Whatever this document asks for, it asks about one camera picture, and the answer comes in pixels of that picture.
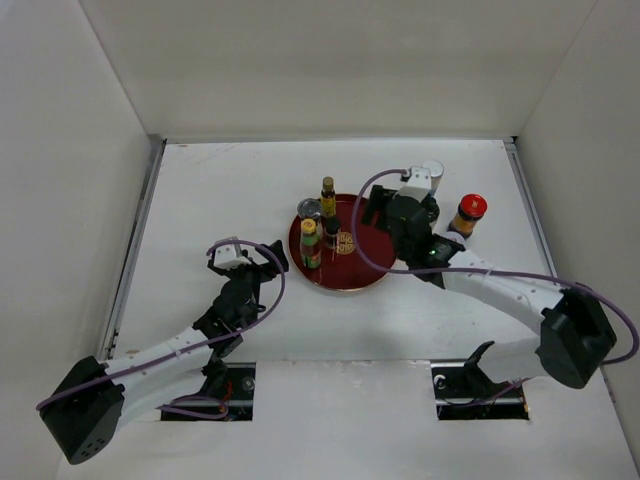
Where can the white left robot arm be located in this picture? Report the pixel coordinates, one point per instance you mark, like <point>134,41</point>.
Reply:
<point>97,398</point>

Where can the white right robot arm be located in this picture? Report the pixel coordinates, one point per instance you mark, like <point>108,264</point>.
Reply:
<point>572,334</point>

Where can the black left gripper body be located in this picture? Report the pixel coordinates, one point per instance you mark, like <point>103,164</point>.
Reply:
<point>254,274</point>

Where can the small black label spice bottle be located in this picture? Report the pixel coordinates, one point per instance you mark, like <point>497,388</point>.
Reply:
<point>332,229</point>

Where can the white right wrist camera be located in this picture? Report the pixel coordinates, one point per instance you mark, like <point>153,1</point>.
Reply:
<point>417,183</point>

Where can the small yellow label bottle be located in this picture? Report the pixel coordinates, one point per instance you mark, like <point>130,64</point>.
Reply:
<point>328,198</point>

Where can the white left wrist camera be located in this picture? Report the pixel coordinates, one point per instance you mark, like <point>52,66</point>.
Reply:
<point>227,254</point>

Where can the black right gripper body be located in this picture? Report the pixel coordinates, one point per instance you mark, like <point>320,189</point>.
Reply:
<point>401,250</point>

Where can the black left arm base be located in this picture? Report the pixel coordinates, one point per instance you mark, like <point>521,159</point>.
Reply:
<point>227,396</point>

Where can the green label sauce bottle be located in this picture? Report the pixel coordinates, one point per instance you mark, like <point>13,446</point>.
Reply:
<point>310,245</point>

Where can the red cap sauce jar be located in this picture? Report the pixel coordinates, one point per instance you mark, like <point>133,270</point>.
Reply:
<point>471,209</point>

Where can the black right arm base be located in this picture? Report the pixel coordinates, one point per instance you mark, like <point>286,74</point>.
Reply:
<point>464,393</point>

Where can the red round tray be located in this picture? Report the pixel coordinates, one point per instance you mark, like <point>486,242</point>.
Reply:
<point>343,269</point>

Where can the black cap clear bottle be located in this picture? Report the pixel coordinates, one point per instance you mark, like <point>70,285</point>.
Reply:
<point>432,209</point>

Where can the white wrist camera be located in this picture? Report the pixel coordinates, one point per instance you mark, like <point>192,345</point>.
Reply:
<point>227,254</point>
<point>417,183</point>

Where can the white lid small jar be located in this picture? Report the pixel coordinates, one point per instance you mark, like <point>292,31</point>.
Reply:
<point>454,236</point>

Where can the blue label granule bottle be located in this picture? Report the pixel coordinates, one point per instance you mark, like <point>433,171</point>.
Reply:
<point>436,173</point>

